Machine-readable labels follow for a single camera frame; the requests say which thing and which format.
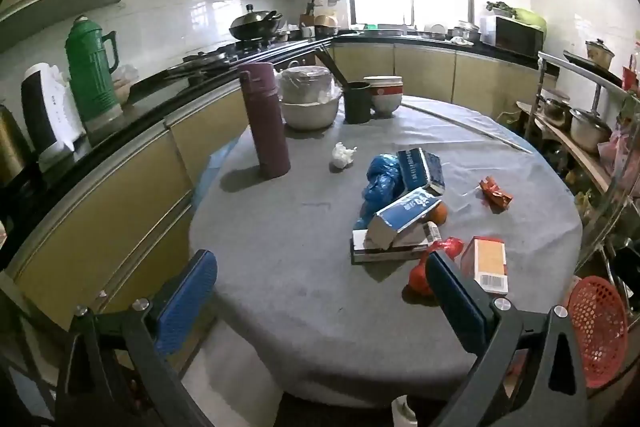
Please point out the red plastic basket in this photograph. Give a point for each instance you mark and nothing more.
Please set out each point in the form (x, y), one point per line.
(597, 332)

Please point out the white box dark edge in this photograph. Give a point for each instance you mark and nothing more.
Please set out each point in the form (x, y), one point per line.
(380, 254)

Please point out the clear bag with bowl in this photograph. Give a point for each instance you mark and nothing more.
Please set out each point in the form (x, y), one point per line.
(124, 87)

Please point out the knife block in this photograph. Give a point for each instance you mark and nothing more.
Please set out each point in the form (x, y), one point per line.
(307, 22)

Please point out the orange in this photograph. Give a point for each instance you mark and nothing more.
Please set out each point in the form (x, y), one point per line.
(439, 214)

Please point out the long white stick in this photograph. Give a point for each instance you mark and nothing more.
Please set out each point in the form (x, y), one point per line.
(465, 123)

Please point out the red snack wrapper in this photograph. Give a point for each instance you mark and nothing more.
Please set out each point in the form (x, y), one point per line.
(496, 194)

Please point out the blue plastic bag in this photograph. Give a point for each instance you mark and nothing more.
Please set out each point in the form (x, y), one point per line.
(381, 179)

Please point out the large white bowl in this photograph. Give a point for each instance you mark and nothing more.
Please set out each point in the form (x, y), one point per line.
(310, 117)

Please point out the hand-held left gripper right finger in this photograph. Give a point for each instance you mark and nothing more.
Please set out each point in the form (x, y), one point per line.
(452, 302)

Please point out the red plastic bag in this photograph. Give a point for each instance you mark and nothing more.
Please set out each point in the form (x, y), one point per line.
(420, 279)

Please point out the golden kettle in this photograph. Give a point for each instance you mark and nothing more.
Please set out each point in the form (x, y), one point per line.
(10, 147)

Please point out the small steel pot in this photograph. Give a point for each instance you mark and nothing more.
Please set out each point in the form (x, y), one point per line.
(556, 113)

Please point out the yellow base cabinets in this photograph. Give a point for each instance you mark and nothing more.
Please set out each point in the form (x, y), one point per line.
(125, 217)

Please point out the red white barcode box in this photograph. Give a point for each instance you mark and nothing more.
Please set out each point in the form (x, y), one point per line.
(487, 264)

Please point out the pink plastic bag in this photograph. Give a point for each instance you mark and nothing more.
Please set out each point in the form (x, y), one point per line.
(620, 157)

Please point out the black wok with lid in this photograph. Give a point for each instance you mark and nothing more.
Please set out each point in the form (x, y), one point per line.
(255, 27)

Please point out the metal storage rack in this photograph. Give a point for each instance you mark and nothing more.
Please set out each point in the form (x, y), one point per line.
(575, 69)

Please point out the steel pots by sink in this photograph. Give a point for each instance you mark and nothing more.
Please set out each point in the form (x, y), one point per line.
(466, 32)

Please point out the green thermos jug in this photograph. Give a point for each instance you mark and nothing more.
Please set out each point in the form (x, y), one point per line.
(92, 72)

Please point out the large steel pot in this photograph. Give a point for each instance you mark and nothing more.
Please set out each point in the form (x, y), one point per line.
(590, 132)

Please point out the white black air pot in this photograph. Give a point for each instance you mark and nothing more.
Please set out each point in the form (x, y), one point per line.
(50, 112)

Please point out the stack of white red bowls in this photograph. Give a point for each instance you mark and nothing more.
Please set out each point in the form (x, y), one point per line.
(384, 97)

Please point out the white tissue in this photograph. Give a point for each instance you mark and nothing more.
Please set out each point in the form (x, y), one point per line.
(342, 156)

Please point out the blue white carton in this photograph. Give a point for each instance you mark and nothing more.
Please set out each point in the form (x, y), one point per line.
(422, 169)
(402, 214)

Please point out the microwave oven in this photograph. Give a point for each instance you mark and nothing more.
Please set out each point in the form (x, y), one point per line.
(515, 37)

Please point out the plastic covered bowl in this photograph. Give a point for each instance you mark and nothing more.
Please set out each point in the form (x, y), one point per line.
(306, 84)

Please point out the grey tablecloth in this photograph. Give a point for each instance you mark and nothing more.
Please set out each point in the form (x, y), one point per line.
(280, 257)

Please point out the blue under tablecloth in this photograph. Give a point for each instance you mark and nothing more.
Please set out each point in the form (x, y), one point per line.
(210, 172)

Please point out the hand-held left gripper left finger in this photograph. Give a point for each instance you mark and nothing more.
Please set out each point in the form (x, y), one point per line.
(185, 302)

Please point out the lidded enamel pot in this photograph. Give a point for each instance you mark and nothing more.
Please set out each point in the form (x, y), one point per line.
(600, 53)

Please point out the black gas stove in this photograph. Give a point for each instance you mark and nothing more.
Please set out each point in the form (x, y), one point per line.
(215, 57)

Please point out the dark chopsticks bundle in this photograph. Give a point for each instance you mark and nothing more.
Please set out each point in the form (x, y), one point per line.
(334, 69)

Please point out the purple thermos bottle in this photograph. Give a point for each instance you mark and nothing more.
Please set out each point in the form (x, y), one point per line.
(265, 122)

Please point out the black kitchen countertop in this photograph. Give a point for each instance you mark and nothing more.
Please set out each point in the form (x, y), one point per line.
(140, 99)

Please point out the green bag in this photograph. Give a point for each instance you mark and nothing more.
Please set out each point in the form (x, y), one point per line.
(531, 19)

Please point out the black cup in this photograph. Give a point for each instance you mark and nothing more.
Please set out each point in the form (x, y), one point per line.
(358, 104)

